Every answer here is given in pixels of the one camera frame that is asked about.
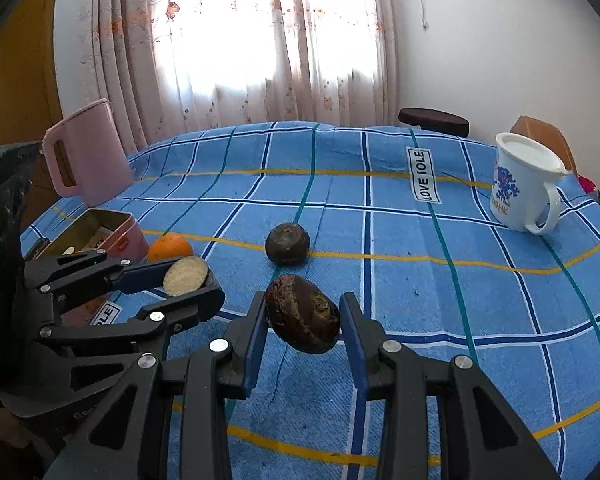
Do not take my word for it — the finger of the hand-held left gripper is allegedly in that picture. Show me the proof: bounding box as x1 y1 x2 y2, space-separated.
24 250 174 302
39 285 226 358

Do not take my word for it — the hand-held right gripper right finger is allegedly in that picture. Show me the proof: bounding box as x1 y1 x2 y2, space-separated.
338 291 563 480

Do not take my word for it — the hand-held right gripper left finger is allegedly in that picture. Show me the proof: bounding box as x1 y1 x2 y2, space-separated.
42 290 270 480

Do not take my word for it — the pink metal tin box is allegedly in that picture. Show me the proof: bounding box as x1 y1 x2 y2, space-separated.
30 208 150 328

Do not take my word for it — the dark wrinkled fruit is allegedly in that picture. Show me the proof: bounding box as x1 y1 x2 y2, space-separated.
264 275 341 356

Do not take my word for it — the orange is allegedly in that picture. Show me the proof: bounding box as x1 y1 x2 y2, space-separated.
147 234 194 263

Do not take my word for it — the blue plaid tablecloth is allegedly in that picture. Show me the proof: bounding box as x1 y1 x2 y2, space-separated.
19 121 600 480

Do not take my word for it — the dark round fruit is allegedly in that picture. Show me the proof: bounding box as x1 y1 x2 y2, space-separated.
265 222 311 266

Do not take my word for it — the pink electric kettle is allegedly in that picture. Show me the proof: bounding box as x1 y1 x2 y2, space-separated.
41 98 136 198

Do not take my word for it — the wooden door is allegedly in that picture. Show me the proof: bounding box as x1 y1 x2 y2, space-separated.
0 0 63 151

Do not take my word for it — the white mug with blue print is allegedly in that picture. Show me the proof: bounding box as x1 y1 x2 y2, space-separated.
488 132 572 235

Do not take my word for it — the dark round stool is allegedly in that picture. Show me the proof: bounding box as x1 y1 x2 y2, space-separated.
397 108 470 138

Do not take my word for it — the floral sheer curtain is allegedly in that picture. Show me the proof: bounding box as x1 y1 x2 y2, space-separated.
55 0 398 153

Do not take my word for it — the orange chair back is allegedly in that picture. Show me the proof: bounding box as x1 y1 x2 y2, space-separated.
510 116 578 176

